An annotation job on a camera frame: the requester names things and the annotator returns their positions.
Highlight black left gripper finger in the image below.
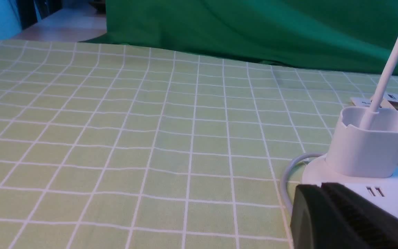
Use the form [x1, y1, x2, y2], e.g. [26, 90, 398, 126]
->
[290, 183, 398, 249]

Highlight white desk lamp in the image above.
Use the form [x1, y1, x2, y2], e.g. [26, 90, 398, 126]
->
[290, 36, 398, 221]

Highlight green backdrop cloth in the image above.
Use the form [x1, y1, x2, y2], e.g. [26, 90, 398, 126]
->
[88, 0, 398, 74]

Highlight green checkered tablecloth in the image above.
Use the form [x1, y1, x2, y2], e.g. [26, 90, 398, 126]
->
[0, 40, 379, 249]

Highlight white lamp power cable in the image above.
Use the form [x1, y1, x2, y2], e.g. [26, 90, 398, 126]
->
[280, 153, 325, 216]

